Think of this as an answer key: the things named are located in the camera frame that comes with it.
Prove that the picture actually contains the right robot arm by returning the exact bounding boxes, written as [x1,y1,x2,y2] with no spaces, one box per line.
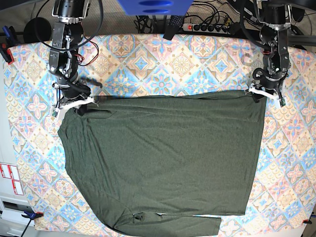
[48,0,91,110]

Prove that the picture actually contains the white power strip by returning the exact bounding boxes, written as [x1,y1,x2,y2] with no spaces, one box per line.
[182,23,228,34]

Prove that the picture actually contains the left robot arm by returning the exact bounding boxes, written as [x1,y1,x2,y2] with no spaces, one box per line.
[247,0,291,107]

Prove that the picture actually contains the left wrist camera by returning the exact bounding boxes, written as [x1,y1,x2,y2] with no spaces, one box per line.
[277,96,288,108]

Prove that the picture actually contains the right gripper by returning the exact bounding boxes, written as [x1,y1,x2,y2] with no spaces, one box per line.
[54,79,95,111]

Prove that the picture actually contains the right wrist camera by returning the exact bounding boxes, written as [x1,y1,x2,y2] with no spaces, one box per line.
[50,106,60,119]

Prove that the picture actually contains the blue clamp lower left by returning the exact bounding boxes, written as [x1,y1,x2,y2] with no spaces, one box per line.
[21,211,43,220]

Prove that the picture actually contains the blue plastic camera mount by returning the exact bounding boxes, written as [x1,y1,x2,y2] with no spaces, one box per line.
[118,0,193,16]

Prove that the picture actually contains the red white label stickers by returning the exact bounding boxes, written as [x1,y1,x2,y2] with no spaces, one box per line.
[0,163,24,196]

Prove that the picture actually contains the black remote control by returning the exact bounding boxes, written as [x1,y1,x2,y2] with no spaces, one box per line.
[163,15,184,40]

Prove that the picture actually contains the blue clamp upper left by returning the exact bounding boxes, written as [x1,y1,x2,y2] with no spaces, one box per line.
[0,26,15,65]

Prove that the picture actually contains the dark green long-sleeve shirt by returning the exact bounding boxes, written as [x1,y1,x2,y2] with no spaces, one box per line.
[58,90,266,237]

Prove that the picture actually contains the black round stool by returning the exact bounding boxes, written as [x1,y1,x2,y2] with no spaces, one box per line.
[23,17,52,43]

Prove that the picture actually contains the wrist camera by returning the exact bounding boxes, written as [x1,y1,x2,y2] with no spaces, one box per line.
[50,106,60,119]
[277,96,288,108]

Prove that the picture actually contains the blue clamp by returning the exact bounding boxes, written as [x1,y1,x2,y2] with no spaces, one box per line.
[0,26,15,65]
[21,211,43,220]

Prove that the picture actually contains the colourful patterned tablecloth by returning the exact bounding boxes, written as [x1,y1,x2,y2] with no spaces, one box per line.
[0,35,316,237]

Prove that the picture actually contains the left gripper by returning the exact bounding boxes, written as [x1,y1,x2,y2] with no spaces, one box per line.
[245,69,286,100]

